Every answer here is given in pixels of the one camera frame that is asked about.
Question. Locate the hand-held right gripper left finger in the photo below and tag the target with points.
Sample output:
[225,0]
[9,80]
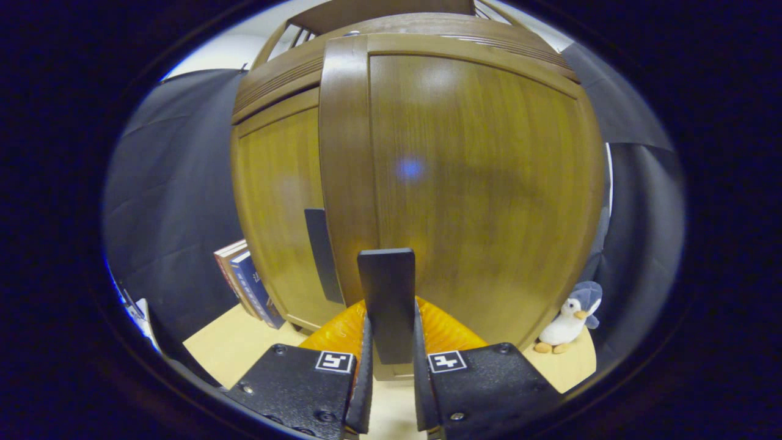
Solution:
[365,379]

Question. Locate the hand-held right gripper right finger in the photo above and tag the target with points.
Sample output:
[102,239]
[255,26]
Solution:
[421,391]

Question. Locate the wooden shoe cabinet door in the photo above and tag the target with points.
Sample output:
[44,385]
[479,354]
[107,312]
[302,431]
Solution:
[275,214]
[489,183]

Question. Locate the wooden double-door shoe cabinet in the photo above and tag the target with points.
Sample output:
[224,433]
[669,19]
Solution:
[293,58]

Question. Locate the blue book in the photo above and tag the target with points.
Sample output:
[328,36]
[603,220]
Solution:
[256,290]

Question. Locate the penguin plush toy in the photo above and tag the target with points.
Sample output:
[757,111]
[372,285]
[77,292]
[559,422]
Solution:
[565,327]

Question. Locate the brown book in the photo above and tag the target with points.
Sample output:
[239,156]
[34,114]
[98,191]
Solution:
[232,269]

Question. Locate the red book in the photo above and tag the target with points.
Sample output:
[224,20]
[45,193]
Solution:
[221,260]

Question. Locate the black backdrop cloth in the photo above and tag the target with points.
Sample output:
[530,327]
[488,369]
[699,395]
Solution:
[165,214]

